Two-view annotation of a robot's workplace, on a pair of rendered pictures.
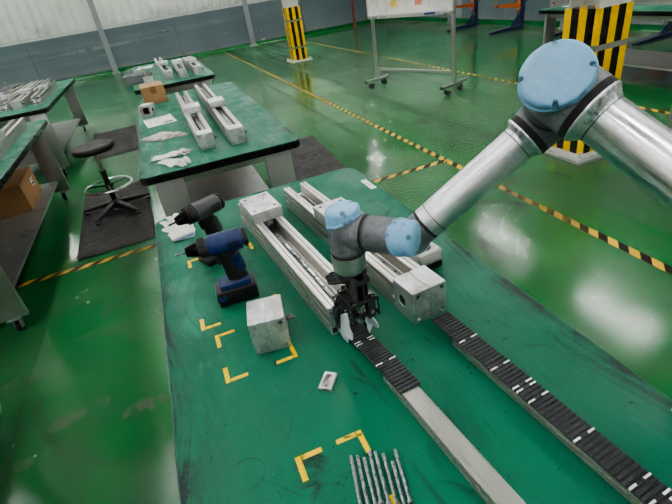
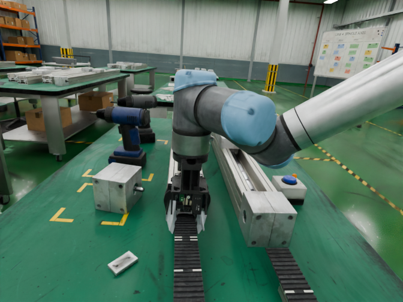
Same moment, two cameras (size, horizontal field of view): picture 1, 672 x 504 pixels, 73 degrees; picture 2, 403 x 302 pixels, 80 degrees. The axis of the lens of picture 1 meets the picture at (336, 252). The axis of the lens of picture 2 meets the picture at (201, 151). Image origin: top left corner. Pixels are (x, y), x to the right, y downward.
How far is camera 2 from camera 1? 0.59 m
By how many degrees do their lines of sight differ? 17
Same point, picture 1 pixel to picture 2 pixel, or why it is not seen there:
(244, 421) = (18, 263)
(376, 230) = (217, 97)
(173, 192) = (158, 114)
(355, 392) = (137, 290)
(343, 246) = (182, 115)
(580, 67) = not seen: outside the picture
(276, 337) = (114, 200)
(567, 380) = not seen: outside the picture
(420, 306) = (259, 229)
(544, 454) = not seen: outside the picture
